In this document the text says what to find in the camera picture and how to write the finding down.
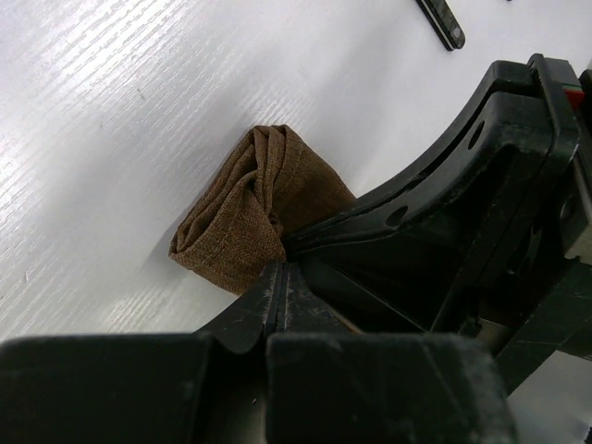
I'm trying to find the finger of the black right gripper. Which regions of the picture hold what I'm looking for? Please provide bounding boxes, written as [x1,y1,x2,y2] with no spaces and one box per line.
[289,142,547,331]

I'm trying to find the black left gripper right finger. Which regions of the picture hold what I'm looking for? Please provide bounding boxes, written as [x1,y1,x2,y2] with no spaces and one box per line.
[267,265,516,443]

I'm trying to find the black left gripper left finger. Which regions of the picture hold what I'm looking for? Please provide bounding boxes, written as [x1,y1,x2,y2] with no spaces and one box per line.
[1,263,282,443]

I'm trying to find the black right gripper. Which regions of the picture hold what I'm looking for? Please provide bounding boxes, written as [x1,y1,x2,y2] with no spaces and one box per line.
[286,54,591,391]

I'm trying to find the brown cloth napkin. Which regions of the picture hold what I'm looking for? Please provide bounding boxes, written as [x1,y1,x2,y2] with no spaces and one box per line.
[168,125,355,296]

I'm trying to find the silver knife dark handle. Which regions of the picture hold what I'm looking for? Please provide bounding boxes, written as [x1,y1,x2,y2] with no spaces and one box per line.
[415,0,466,52]

